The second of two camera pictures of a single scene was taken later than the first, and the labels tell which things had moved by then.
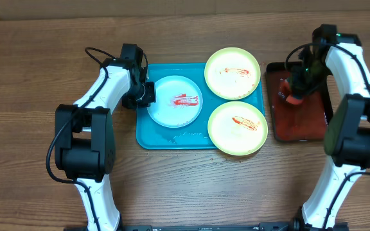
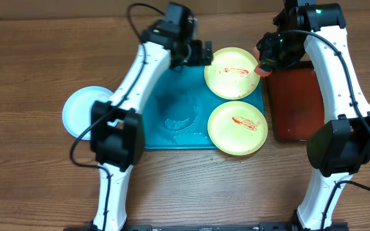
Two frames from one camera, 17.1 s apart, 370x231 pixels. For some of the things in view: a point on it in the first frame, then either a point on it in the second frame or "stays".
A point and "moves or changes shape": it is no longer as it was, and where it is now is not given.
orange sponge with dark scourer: [289, 95] to [260, 69]
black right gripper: [299, 85] to [269, 56]
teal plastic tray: [179, 118] stays
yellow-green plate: [237, 128] stays
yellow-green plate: [232, 73] stays
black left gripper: [151, 98] to [197, 58]
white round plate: [178, 102] moves or changes shape
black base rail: [260, 226] stays
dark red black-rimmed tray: [304, 122] stays
